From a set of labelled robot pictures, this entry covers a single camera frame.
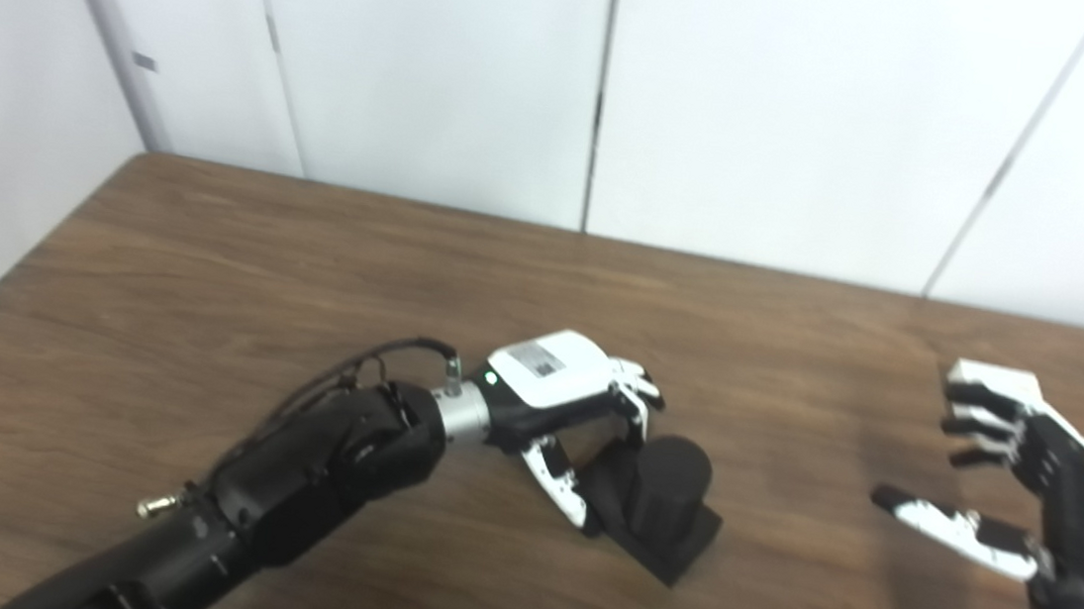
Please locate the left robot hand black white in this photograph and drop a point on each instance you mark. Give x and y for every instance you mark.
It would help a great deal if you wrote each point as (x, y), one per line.
(545, 374)

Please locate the black peg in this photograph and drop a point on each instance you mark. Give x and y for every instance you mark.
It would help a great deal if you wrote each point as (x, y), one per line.
(668, 496)

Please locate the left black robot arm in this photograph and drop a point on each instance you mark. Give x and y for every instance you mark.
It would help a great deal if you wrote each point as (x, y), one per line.
(306, 481)

